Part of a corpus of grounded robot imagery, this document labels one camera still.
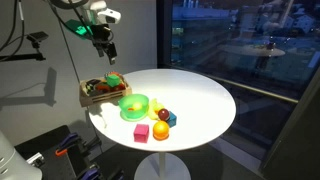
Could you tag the pink toy cube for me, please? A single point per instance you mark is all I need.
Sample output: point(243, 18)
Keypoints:
point(141, 133)

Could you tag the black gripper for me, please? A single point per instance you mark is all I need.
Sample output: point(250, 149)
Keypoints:
point(101, 33)

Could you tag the yellow toy banana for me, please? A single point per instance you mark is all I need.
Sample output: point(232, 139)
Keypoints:
point(152, 107)

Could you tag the blue toy cube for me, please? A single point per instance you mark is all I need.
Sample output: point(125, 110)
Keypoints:
point(172, 120)

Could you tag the small yellow toy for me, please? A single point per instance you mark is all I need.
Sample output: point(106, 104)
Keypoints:
point(137, 106)

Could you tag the green plastic bowl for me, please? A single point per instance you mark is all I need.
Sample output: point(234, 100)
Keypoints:
point(131, 110)

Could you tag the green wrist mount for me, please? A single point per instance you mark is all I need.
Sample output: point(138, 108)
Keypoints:
point(79, 28)

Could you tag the black camera on stand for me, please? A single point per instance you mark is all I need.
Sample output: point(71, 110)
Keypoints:
point(37, 36)

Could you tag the wooden toy crate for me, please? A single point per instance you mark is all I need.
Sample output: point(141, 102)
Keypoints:
point(100, 97)

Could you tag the red toy fruit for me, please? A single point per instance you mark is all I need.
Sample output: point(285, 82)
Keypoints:
point(103, 88)
point(119, 87)

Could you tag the green toy cube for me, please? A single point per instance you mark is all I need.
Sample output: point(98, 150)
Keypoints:
point(113, 81)

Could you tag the purple clamp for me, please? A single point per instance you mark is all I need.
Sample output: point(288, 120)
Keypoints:
point(88, 173)
point(67, 141)

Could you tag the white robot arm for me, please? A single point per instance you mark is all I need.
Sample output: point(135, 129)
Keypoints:
point(96, 6)

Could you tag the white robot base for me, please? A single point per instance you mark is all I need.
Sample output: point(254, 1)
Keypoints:
point(13, 163)

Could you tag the white table pedestal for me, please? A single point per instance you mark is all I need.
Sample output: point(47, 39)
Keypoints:
point(162, 168)

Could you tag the orange toy fruit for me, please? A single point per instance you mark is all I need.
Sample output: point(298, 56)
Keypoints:
point(161, 130)

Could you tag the black cart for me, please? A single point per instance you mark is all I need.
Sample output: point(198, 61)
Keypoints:
point(63, 163)

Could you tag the black checkered toy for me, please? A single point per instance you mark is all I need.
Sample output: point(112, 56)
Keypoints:
point(90, 86)

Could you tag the round brown toy ball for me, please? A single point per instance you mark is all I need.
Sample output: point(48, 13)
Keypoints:
point(163, 114)

